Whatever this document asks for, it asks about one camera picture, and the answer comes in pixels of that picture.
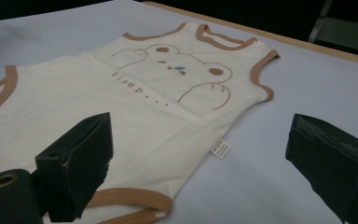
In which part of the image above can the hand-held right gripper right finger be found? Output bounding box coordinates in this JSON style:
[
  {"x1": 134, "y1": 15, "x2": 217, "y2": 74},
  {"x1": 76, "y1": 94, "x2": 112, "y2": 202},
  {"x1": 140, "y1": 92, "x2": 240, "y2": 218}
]
[{"x1": 284, "y1": 113, "x2": 358, "y2": 224}]

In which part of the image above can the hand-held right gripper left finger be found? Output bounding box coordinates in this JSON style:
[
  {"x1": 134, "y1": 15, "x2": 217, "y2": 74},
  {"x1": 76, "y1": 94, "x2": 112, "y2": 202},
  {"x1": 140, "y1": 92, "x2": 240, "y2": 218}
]
[{"x1": 34, "y1": 111, "x2": 114, "y2": 223}]

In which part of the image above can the cream sleeveless baby bodysuit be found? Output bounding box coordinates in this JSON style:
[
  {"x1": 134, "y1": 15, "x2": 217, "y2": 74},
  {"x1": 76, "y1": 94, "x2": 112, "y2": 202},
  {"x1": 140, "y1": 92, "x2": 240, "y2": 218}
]
[{"x1": 0, "y1": 21, "x2": 281, "y2": 224}]

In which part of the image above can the light blue table mat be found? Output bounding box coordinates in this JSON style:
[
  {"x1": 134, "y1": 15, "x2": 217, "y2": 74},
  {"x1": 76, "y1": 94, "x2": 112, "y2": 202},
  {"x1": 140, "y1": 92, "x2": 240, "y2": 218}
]
[{"x1": 0, "y1": 0, "x2": 358, "y2": 224}]

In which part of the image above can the grey metal stand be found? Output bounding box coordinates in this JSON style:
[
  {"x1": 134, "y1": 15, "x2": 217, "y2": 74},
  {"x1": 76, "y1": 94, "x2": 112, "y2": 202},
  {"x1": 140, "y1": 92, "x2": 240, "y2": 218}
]
[{"x1": 307, "y1": 0, "x2": 358, "y2": 56}]

